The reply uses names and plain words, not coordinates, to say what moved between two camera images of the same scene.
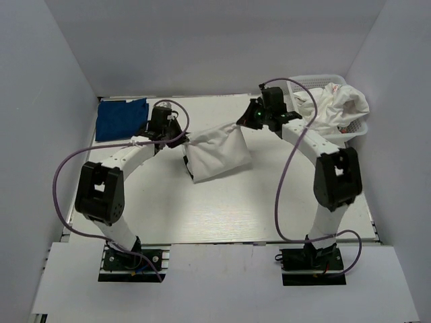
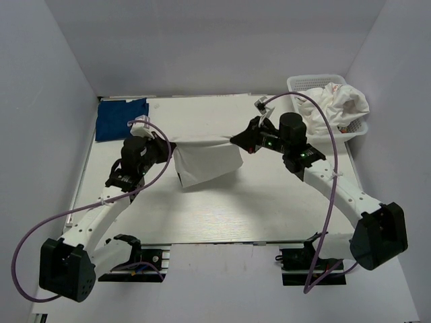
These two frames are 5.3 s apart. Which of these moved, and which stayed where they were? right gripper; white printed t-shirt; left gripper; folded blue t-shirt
Moved: left gripper; right gripper
Stayed: white printed t-shirt; folded blue t-shirt
